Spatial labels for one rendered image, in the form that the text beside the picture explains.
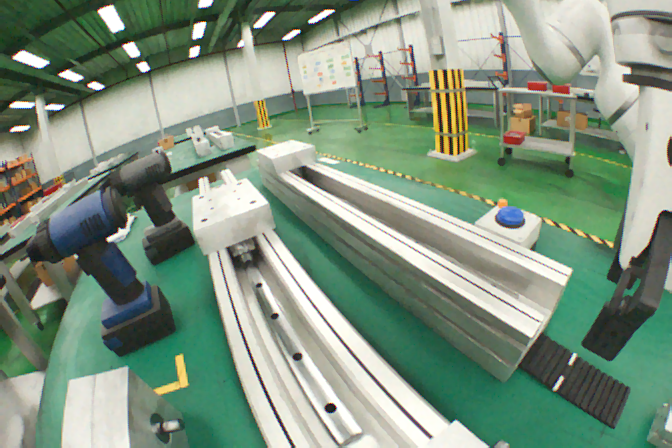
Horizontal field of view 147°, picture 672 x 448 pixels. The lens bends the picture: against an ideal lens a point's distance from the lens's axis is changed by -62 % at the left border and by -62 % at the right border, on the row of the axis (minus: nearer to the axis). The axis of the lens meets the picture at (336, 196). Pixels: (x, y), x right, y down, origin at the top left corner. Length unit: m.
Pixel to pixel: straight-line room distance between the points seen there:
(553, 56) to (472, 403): 0.54
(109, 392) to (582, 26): 0.80
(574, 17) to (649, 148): 0.47
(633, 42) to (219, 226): 0.42
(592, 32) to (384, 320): 0.60
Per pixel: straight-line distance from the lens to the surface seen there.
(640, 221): 0.16
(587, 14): 0.60
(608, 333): 0.20
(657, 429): 0.35
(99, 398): 0.28
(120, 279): 0.40
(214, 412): 0.32
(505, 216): 0.38
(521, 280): 0.30
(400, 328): 0.32
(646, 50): 0.16
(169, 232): 0.62
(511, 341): 0.25
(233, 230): 0.37
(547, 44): 0.56
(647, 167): 0.15
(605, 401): 0.33
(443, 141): 3.46
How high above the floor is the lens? 1.04
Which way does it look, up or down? 23 degrees down
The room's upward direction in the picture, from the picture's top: 10 degrees counter-clockwise
